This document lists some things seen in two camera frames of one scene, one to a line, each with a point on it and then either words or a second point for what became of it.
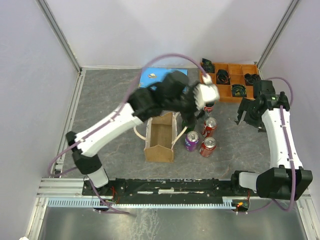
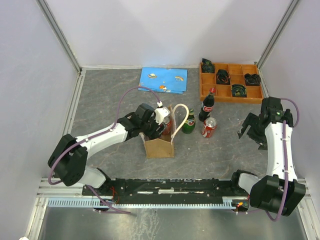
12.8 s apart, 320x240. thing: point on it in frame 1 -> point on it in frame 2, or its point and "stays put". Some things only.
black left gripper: (190, 116) -> (154, 134)
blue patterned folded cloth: (150, 76) stays put
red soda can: (207, 147) -> (167, 123)
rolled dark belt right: (250, 78) stays put
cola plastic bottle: (208, 108) stays put
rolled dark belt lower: (239, 90) stays put
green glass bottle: (191, 125) stays put
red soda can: (210, 124) stays put
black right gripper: (246, 105) -> (251, 120)
